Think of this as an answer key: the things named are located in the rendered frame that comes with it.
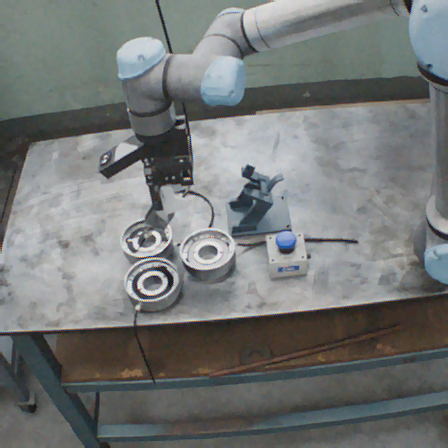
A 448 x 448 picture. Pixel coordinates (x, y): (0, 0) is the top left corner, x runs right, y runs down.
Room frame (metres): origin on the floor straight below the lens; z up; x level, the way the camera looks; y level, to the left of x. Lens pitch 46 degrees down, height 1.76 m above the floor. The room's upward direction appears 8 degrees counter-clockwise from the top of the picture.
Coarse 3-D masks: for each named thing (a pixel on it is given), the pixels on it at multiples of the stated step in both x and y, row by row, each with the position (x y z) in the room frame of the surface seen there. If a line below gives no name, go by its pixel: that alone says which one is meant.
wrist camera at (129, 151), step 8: (120, 144) 0.88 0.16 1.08; (128, 144) 0.87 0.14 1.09; (136, 144) 0.85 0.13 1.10; (144, 144) 0.84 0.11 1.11; (112, 152) 0.87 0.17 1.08; (120, 152) 0.86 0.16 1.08; (128, 152) 0.85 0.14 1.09; (136, 152) 0.84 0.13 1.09; (144, 152) 0.84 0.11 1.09; (104, 160) 0.86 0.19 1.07; (112, 160) 0.85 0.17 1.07; (120, 160) 0.84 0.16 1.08; (128, 160) 0.84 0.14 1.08; (136, 160) 0.84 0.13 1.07; (104, 168) 0.85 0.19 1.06; (112, 168) 0.85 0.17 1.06; (120, 168) 0.85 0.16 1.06; (104, 176) 0.85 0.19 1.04
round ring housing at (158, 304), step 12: (144, 264) 0.82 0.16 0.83; (156, 264) 0.82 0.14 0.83; (168, 264) 0.81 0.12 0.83; (132, 276) 0.80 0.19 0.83; (144, 276) 0.80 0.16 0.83; (156, 276) 0.80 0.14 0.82; (144, 288) 0.78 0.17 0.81; (180, 288) 0.76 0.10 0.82; (132, 300) 0.74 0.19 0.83; (144, 300) 0.73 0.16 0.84; (156, 300) 0.73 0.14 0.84; (168, 300) 0.73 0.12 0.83
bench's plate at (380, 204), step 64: (192, 128) 1.27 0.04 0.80; (256, 128) 1.23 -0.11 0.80; (320, 128) 1.20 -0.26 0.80; (384, 128) 1.17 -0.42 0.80; (64, 192) 1.11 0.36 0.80; (128, 192) 1.07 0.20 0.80; (320, 192) 0.98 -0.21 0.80; (384, 192) 0.96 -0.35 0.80; (0, 256) 0.93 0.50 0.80; (64, 256) 0.90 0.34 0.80; (256, 256) 0.83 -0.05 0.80; (320, 256) 0.81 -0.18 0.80; (384, 256) 0.78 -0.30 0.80; (0, 320) 0.75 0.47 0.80; (64, 320) 0.74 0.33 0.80; (128, 320) 0.72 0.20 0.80; (192, 320) 0.70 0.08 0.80
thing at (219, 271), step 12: (204, 228) 0.89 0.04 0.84; (192, 240) 0.87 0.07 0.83; (228, 240) 0.86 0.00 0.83; (180, 252) 0.83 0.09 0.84; (204, 252) 0.85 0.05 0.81; (216, 252) 0.85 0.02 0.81; (192, 264) 0.81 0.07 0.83; (204, 264) 0.81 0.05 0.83; (228, 264) 0.80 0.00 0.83; (204, 276) 0.78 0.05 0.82; (216, 276) 0.78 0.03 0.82
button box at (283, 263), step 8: (272, 240) 0.83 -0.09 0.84; (272, 248) 0.81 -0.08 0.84; (280, 248) 0.80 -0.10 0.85; (296, 248) 0.80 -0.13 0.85; (304, 248) 0.80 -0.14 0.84; (272, 256) 0.79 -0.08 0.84; (280, 256) 0.78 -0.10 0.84; (288, 256) 0.78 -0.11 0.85; (296, 256) 0.78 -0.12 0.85; (304, 256) 0.78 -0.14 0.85; (272, 264) 0.77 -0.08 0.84; (280, 264) 0.77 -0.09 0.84; (288, 264) 0.77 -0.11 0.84; (296, 264) 0.77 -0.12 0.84; (304, 264) 0.77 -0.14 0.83; (272, 272) 0.77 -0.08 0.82; (280, 272) 0.77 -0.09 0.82; (288, 272) 0.77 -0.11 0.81; (296, 272) 0.77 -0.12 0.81; (304, 272) 0.77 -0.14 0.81
